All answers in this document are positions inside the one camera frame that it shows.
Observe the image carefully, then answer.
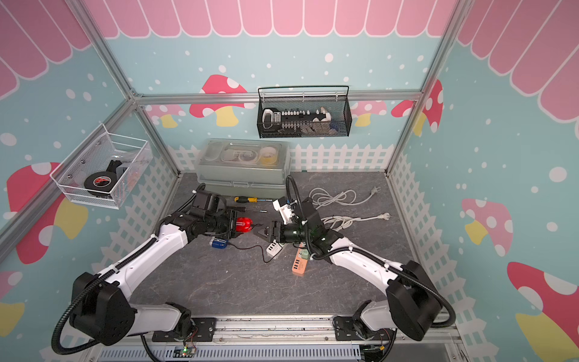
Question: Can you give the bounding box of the white power cord rear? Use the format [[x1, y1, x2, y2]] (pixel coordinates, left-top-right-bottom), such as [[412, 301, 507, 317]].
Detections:
[[308, 185, 380, 211]]

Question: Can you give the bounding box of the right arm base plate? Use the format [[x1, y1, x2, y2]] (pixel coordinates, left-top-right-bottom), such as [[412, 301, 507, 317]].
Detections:
[[332, 316, 395, 342]]

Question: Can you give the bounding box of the orange power strip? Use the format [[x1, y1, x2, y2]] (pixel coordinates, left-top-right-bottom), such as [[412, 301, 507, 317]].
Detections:
[[292, 243, 309, 276]]

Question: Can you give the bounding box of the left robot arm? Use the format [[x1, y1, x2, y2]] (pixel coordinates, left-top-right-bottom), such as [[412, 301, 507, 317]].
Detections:
[[51, 184, 238, 355]]

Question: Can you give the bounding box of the white power strip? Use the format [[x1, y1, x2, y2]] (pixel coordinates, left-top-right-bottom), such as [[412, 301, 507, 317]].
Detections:
[[265, 242, 283, 259]]

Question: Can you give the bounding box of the black tape roll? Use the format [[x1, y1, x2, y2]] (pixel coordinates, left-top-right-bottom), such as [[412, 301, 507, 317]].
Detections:
[[84, 171, 118, 198]]

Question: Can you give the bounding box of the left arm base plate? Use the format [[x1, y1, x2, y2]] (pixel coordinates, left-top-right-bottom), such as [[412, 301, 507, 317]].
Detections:
[[152, 318, 217, 343]]

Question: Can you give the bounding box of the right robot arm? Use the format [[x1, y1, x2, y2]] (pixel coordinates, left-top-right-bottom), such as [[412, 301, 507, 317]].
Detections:
[[265, 176, 456, 341]]

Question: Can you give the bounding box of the white power cord front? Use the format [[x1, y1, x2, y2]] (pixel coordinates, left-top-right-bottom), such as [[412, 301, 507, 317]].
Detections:
[[320, 211, 393, 232]]

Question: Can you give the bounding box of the white wire basket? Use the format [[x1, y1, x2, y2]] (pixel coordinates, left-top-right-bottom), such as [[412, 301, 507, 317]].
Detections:
[[51, 125, 153, 210]]

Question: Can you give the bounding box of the green translucent storage box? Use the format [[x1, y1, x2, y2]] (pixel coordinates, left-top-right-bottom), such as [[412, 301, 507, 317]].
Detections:
[[195, 139, 291, 199]]

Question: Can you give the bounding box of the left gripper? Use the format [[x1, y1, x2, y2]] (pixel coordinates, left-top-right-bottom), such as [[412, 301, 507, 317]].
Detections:
[[205, 207, 245, 239]]

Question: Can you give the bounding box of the yellow black screwdriver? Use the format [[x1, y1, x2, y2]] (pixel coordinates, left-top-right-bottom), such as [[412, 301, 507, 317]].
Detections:
[[234, 196, 272, 204]]

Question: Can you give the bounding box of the black wire mesh basket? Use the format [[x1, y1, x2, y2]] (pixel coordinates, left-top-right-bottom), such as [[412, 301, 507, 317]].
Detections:
[[256, 85, 352, 139]]

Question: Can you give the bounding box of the white power cord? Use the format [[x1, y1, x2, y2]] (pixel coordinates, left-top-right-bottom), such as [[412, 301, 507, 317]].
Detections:
[[320, 211, 393, 232], [308, 185, 380, 211]]

